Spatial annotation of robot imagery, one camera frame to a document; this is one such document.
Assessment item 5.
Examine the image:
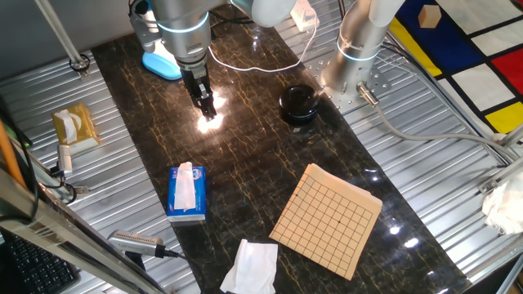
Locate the shiny metal frame bar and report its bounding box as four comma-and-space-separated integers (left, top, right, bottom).
0, 167, 167, 294

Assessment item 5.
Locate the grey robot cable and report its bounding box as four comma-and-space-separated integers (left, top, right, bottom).
356, 81, 521, 163

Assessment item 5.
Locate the black marble pattern mat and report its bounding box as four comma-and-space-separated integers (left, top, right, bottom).
90, 3, 473, 294

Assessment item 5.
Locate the white tissue paper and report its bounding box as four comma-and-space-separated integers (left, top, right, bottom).
219, 238, 279, 294

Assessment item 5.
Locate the blue tissue pack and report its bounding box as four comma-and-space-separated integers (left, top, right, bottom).
166, 162, 208, 224

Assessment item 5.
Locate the black round lidded container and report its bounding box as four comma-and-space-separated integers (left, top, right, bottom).
279, 84, 320, 126

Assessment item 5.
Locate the white power cable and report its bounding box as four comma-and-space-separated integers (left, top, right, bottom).
207, 7, 320, 74

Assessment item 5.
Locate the aluminium profile bracket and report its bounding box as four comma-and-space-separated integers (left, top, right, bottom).
477, 157, 523, 195

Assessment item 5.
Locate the white power strip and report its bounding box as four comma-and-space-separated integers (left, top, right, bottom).
289, 0, 320, 33

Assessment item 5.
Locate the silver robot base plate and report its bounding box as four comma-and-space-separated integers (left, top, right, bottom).
318, 60, 393, 115

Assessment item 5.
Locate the orange stick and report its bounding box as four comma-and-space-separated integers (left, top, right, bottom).
0, 120, 28, 189

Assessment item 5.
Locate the black keyboard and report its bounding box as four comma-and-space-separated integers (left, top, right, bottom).
3, 232, 81, 294

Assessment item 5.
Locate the small silver camera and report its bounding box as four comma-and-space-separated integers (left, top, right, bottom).
56, 145, 74, 177

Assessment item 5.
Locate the yellow tissue pack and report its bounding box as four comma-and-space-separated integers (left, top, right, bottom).
51, 102, 101, 155

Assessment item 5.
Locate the wooden hexagon block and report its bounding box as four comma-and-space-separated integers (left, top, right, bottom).
418, 4, 443, 29

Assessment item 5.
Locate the crumpled white cloth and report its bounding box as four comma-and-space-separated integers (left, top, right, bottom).
481, 173, 523, 236

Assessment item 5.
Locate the blue and white desk lamp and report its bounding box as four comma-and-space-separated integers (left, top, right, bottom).
130, 11, 183, 81

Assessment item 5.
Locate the black cable loop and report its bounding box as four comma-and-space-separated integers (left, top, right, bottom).
34, 0, 92, 78

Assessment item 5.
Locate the wooden go board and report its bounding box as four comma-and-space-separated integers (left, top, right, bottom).
269, 163, 384, 282

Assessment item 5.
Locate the colourful square pattern cloth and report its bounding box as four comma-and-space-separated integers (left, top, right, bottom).
387, 0, 523, 136

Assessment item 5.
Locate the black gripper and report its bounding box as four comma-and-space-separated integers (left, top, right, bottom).
179, 56, 217, 122

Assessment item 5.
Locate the black camera cable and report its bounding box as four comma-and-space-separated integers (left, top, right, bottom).
154, 244, 195, 266

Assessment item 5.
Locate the silver ribbed camera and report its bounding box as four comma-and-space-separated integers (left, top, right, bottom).
107, 229, 165, 258

